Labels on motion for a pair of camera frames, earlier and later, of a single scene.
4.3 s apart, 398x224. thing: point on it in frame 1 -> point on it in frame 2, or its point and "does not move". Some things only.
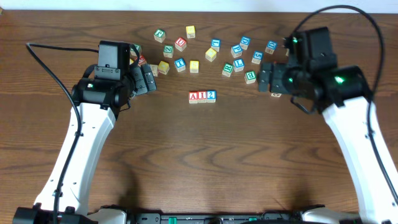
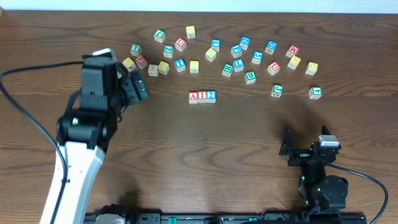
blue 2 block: [211, 96] does not move
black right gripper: [278, 70] -> [288, 147]
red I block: [202, 96] does not move
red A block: [193, 98] does not move
